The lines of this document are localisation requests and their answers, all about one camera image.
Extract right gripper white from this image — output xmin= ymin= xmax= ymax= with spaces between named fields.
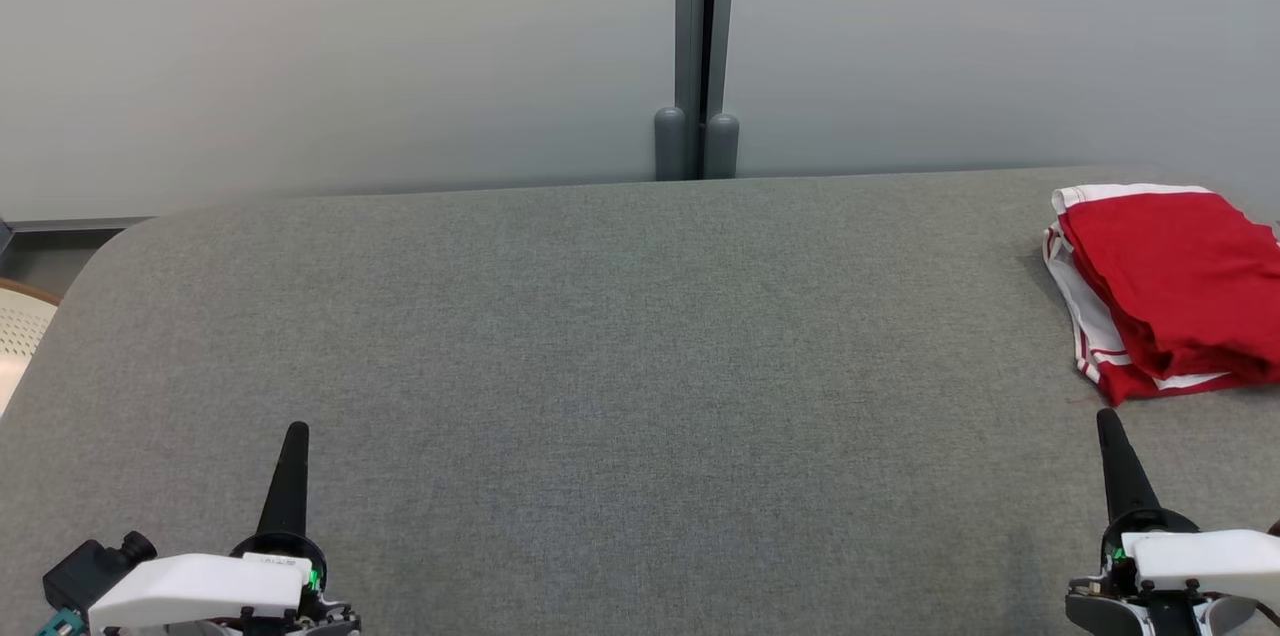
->
xmin=1064 ymin=408 xmax=1280 ymax=636

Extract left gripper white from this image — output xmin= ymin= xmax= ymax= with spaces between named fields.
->
xmin=88 ymin=420 xmax=361 ymax=636

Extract red basketball jersey number 23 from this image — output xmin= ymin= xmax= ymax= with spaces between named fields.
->
xmin=1043 ymin=221 xmax=1280 ymax=407

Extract red shorts with white panels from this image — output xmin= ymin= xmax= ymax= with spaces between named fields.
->
xmin=1052 ymin=183 xmax=1280 ymax=387

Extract beige perforated laundry basket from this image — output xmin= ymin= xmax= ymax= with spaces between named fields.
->
xmin=0 ymin=278 xmax=63 ymax=412

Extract grey cylindrical post foot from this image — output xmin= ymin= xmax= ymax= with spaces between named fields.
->
xmin=654 ymin=108 xmax=689 ymax=181
xmin=703 ymin=113 xmax=741 ymax=179

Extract grey metal partition post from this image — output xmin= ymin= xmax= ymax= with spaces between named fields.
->
xmin=675 ymin=0 xmax=739 ymax=180

